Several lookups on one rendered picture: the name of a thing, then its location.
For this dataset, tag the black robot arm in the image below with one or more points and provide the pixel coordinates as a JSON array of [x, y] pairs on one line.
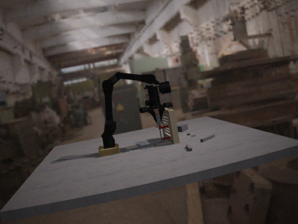
[[110, 125]]

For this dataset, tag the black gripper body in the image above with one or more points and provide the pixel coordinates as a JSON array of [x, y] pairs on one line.
[[155, 104]]

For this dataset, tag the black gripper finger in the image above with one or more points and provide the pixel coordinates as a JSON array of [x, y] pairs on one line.
[[154, 115], [161, 113]]

